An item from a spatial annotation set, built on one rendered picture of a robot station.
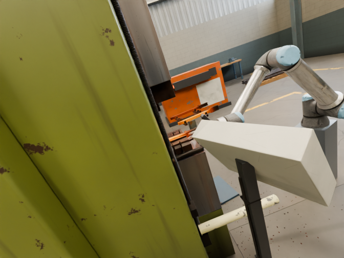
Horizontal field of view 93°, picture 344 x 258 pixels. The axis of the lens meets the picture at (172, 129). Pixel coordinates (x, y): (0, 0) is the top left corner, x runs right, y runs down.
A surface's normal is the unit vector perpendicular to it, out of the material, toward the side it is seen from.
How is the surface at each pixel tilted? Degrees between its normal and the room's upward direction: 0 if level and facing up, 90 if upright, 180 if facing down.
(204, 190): 90
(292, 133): 30
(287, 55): 84
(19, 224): 90
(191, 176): 90
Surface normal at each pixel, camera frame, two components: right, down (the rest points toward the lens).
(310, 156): 0.53, 0.11
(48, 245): 0.15, 0.28
